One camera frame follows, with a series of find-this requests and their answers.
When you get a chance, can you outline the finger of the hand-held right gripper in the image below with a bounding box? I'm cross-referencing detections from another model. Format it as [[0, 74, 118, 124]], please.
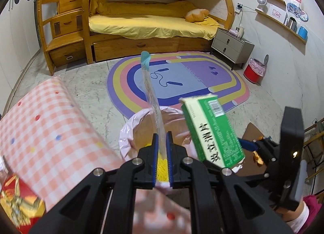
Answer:
[[238, 136, 281, 171], [243, 171, 279, 196]]

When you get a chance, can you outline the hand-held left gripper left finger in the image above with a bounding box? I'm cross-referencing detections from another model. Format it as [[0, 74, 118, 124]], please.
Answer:
[[30, 133, 160, 234]]

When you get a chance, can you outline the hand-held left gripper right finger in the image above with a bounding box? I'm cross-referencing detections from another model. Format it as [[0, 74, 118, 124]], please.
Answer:
[[166, 131, 295, 234]]

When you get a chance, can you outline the trash bin with pink bag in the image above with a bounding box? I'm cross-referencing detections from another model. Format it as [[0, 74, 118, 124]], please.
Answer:
[[119, 106, 200, 165]]

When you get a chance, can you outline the green medicine box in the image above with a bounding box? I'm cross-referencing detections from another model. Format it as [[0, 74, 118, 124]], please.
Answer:
[[179, 94, 246, 169]]

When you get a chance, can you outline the thin sachet with teal tip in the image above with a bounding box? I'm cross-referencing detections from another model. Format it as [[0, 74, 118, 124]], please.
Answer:
[[140, 51, 169, 182]]

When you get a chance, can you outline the person's right forearm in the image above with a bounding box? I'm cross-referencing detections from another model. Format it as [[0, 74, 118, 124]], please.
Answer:
[[277, 195, 323, 234]]

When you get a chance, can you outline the red trash bin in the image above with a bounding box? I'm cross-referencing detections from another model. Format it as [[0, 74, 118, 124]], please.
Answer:
[[243, 55, 269, 84]]

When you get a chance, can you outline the brown cardboard sheet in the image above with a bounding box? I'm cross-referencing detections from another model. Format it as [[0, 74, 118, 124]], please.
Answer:
[[228, 122, 284, 181]]

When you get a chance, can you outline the orange foil wrapper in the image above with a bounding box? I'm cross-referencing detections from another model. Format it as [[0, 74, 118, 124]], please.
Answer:
[[253, 151, 265, 166]]

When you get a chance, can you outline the rainbow oval rug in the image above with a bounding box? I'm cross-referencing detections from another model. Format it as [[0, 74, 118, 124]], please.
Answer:
[[107, 52, 250, 118]]

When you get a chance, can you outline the blue container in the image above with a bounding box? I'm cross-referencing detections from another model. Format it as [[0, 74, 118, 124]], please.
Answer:
[[297, 26, 309, 41]]

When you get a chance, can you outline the grey nightstand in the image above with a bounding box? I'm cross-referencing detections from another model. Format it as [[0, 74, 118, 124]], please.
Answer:
[[210, 27, 255, 71]]

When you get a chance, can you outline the table with checked tablecloth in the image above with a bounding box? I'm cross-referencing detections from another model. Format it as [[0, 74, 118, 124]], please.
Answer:
[[0, 75, 193, 234]]

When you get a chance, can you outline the steel thermos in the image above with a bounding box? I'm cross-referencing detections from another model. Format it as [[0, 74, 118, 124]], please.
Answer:
[[287, 17, 298, 32]]

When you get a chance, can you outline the wooden bunk bed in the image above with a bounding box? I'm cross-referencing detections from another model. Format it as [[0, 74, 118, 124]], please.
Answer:
[[83, 0, 240, 63]]

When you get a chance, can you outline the white box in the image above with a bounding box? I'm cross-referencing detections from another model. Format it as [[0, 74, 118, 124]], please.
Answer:
[[268, 3, 288, 19]]

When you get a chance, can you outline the round printed hand fan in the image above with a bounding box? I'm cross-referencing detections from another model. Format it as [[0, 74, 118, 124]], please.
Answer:
[[286, 2, 309, 23]]

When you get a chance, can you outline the yellow bedsheet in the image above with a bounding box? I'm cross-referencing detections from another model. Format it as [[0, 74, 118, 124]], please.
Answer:
[[88, 12, 221, 40]]

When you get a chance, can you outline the white desk fan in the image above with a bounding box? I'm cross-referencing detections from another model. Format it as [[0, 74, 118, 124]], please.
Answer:
[[256, 0, 269, 13]]

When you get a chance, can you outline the red printed box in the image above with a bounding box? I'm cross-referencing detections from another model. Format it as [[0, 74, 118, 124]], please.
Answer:
[[0, 173, 47, 234]]

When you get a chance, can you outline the yellow quilt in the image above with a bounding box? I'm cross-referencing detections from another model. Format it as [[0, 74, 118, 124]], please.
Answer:
[[88, 0, 200, 18]]

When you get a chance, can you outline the wooden staircase with drawers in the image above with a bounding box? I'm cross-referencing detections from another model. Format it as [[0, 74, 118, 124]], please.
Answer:
[[37, 0, 88, 76]]

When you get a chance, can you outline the white wardrobe with dots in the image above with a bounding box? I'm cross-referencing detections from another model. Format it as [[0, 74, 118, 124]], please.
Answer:
[[0, 0, 43, 77]]

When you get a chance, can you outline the blue jump rope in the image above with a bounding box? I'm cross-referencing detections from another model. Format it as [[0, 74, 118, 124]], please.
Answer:
[[150, 67, 183, 87]]

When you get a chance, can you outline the long wooden wall shelf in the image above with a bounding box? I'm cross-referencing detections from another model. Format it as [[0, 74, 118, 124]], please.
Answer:
[[255, 8, 308, 45]]

